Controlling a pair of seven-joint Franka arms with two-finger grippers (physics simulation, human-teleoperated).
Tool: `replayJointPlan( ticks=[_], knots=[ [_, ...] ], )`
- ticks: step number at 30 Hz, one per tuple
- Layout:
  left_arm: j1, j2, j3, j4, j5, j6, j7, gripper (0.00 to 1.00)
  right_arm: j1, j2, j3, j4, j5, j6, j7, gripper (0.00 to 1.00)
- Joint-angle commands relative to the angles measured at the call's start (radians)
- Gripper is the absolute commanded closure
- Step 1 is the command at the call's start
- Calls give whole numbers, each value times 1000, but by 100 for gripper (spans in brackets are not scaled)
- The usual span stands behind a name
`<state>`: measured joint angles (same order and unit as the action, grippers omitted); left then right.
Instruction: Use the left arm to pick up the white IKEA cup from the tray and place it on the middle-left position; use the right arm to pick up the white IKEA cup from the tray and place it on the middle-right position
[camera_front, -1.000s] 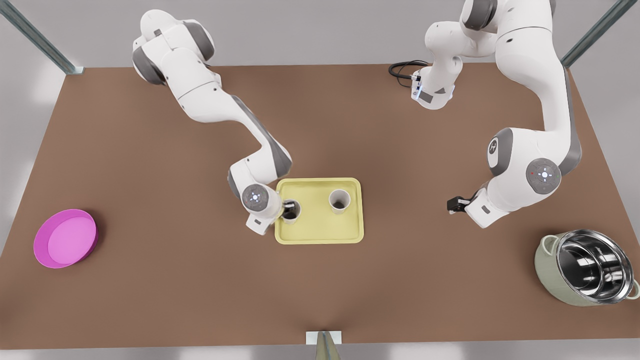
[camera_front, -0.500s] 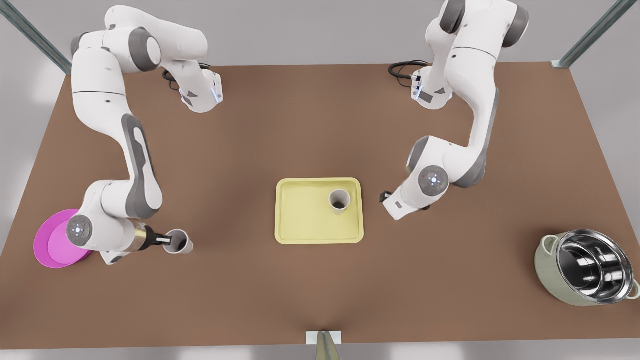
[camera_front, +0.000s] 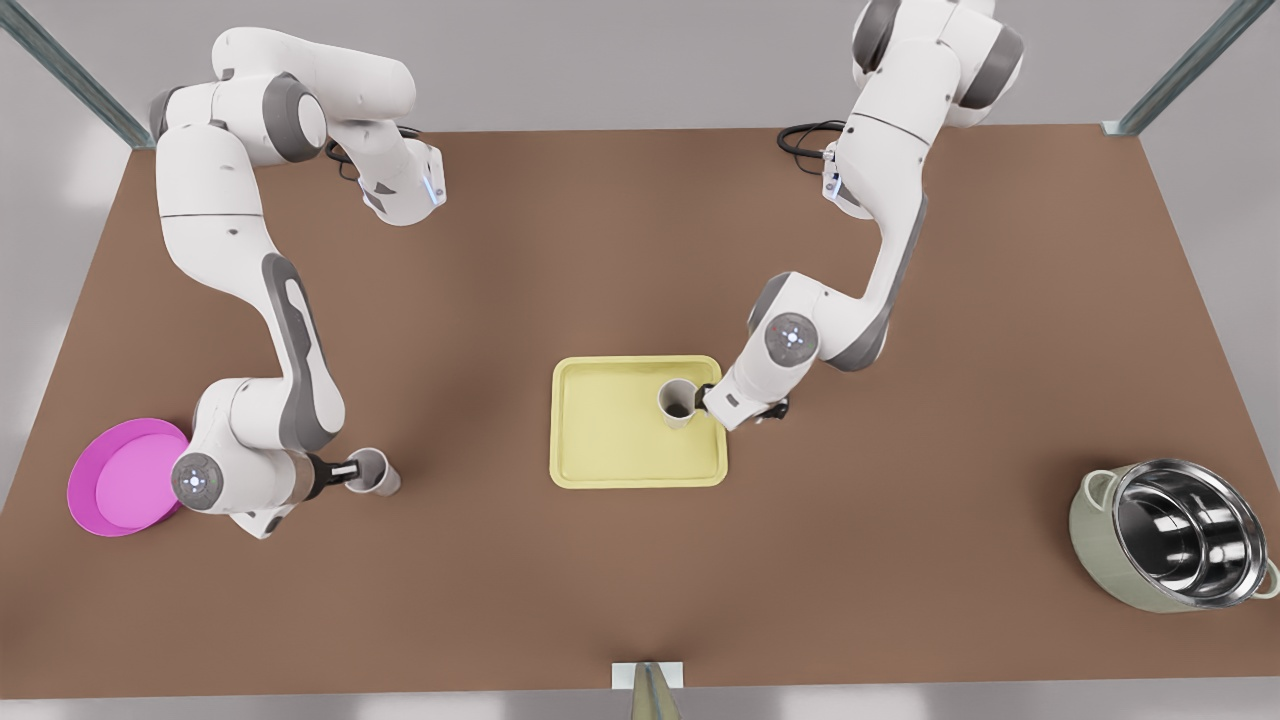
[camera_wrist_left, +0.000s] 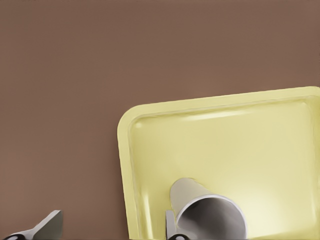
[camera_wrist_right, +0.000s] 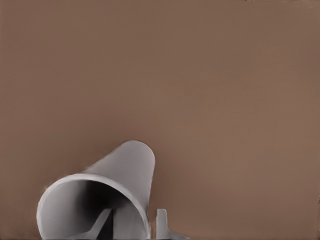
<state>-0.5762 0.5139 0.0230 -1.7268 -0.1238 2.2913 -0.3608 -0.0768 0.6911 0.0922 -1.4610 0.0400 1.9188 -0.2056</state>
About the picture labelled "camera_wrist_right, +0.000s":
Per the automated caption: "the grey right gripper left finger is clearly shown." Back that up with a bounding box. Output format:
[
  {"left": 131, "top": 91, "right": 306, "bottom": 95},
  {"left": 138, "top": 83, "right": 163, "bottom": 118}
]
[{"left": 87, "top": 208, "right": 115, "bottom": 240}]

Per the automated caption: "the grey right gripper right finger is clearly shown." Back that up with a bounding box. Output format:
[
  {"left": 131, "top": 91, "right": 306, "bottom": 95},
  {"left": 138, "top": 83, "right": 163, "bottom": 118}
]
[{"left": 155, "top": 208, "right": 191, "bottom": 240}]

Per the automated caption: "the white IKEA cup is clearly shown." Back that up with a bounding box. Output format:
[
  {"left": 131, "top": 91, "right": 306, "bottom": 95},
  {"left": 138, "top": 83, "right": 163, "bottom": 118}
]
[{"left": 36, "top": 139, "right": 156, "bottom": 240}]

